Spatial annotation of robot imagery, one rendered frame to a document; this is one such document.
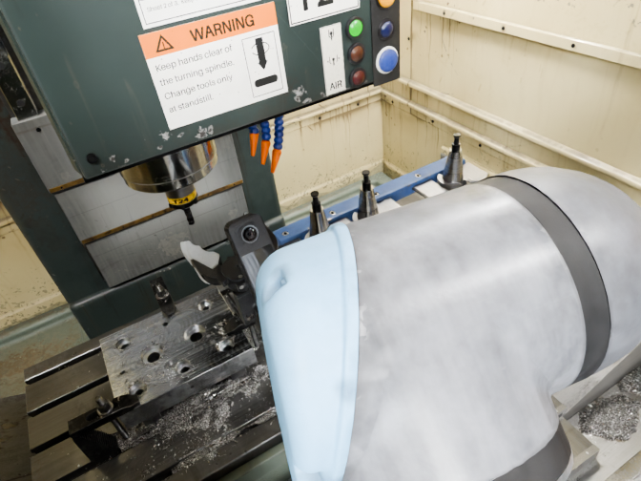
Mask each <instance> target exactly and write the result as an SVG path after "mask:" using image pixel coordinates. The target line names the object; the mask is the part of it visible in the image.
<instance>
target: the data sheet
mask: <svg viewBox="0 0 641 481"><path fill-rule="evenodd" d="M256 1H259V0H134V2H135V5H136V8H137V12H138V15H139V18H140V21H141V24H142V27H143V30H146V29H149V28H153V27H157V26H161V25H165V24H169V23H173V22H176V21H180V20H184V19H188V18H192V17H195V16H199V15H202V14H206V13H210V12H214V11H218V10H225V9H229V8H232V7H236V6H240V5H244V4H248V3H252V2H256Z"/></svg>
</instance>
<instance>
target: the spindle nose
mask: <svg viewBox="0 0 641 481"><path fill-rule="evenodd" d="M216 164H217V146H216V144H215V140H214V139H213V140H210V141H207V142H204V143H201V144H198V145H196V146H194V147H191V148H188V149H185V150H182V151H179V152H176V153H173V154H170V155H167V156H165V157H161V158H158V159H155V160H152V161H149V162H146V163H143V164H140V165H137V166H135V167H133V168H130V169H127V170H124V171H121V172H119V174H120V175H121V176H122V177H123V179H124V181H125V183H126V184H127V185H128V186H129V187H130V188H132V189H134V190H136V191H139V192H143V193H166V192H171V191H174V190H178V189H181V188H184V187H187V186H189V185H192V184H194V183H196V182H198V181H199V180H201V179H203V178H204V177H206V176H207V175H208V174H209V173H210V172H211V171H212V170H213V168H214V167H215V166H216Z"/></svg>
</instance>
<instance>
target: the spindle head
mask: <svg viewBox="0 0 641 481"><path fill-rule="evenodd" d="M273 1H274V4H275V10H276V16H277V22H278V28H279V40H280V45H281V51H282V58H283V64H284V69H285V76H286V82H287V88H288V92H286V93H283V94H278V95H275V96H272V97H269V98H266V99H263V100H261V101H258V102H255V103H252V104H249V105H245V106H242V107H239V108H236V109H234V110H231V111H228V112H225V113H222V114H219V115H214V116H211V117H208V118H205V119H202V120H200V121H196V122H193V123H190V124H187V125H184V126H181V127H178V128H175V129H173V130H170V128H169V125H168V122H167V119H166V116H165V114H164V112H163V109H162V106H161V103H160V100H159V97H158V94H157V91H156V88H155V83H154V81H153V78H152V75H151V72H150V70H149V67H148V64H147V61H146V58H145V55H144V52H143V50H142V47H141V44H140V41H139V38H138V36H139V35H142V34H146V33H149V32H153V31H160V30H164V29H168V28H171V27H175V26H179V25H183V24H187V23H191V22H195V21H198V20H202V19H206V18H210V17H213V16H217V15H221V14H224V13H228V12H232V11H236V10H243V9H247V8H251V7H254V6H258V5H262V4H266V3H270V2H273ZM353 16H359V17H360V18H361V19H362V20H363V23H364V30H363V33H362V35H361V37H359V38H358V39H351V38H349V37H348V36H347V34H346V31H345V28H346V24H347V22H348V20H349V19H350V18H351V17H353ZM340 22H341V38H342V50H343V63H344V75H345V88H346V90H344V91H341V92H338V93H335V94H331V95H326V89H325V79H324V70H323V61H322V52H321V35H320V28H323V27H326V26H330V25H333V24H337V23H340ZM0 25H1V26H2V28H3V30H4V32H5V34H6V36H7V38H8V39H9V41H10V44H11V46H12V48H13V50H14V52H15V54H16V56H17V58H18V60H19V62H20V64H21V66H22V68H23V70H24V71H25V73H26V75H27V77H28V79H29V81H30V83H31V85H32V87H33V89H34V91H35V93H36V95H37V97H38V99H39V101H40V103H41V105H42V107H43V109H44V111H45V113H46V115H47V116H48V118H49V120H50V122H51V124H52V126H53V128H54V130H55V132H56V134H57V136H58V138H59V140H60V142H61V144H62V146H63V148H64V150H65V152H66V154H67V156H68V158H69V160H70V161H71V163H72V166H73V168H74V170H75V171H76V172H78V173H79V174H80V175H81V176H82V177H83V179H84V181H85V183H88V182H91V181H94V180H97V179H100V178H104V177H106V176H109V175H112V174H115V173H118V172H121V171H124V170H127V169H130V168H133V167H135V166H137V165H140V164H143V163H146V162H149V161H152V160H155V159H158V158H161V157H165V156H167V155H170V154H173V153H176V152H179V151H182V150H185V149H188V148H191V147H194V146H196V145H198V144H201V143H204V142H207V141H210V140H213V139H216V138H219V137H222V136H226V135H229V134H231V133H234V132H237V131H240V130H243V129H246V128H249V127H252V126H254V125H257V124H260V123H262V122H265V121H268V120H271V119H274V118H277V117H280V116H283V115H287V114H290V113H293V112H295V111H298V110H301V109H304V108H307V107H310V106H312V105H315V104H318V103H321V102H323V101H326V100H329V99H332V98H335V97H338V96H341V95H343V94H348V93H351V92H354V91H356V90H359V89H362V88H365V87H368V86H370V85H373V60H372V36H371V11H370V0H360V7H359V8H357V9H353V10H348V11H344V12H341V13H337V14H333V15H330V16H326V17H323V18H320V19H316V20H313V21H309V22H306V23H302V24H298V25H296V26H292V27H290V25H289V18H288V11H287V5H286V0H259V1H256V2H252V3H248V4H244V5H240V6H236V7H232V8H229V9H225V10H218V11H214V12H210V13H206V14H202V15H199V16H195V17H192V18H188V19H184V20H180V21H176V22H173V23H169V24H165V25H161V26H157V27H153V28H149V29H146V30H143V27H142V24H141V21H140V18H139V15H138V12H137V8H136V5H135V2H134V0H0ZM354 43H362V44H363V45H364V47H365V57H364V59H363V61H362V62H361V63H360V64H357V65H355V64H352V63H350V62H349V60H348V57H347V54H348V50H349V48H350V47H351V46H352V45H353V44H354ZM358 67H361V68H364V69H365V71H366V80H365V82H364V84H363V85H362V86H361V87H359V88H354V87H352V86H351V85H350V82H349V76H350V74H351V72H352V71H353V70H354V69H356V68H358Z"/></svg>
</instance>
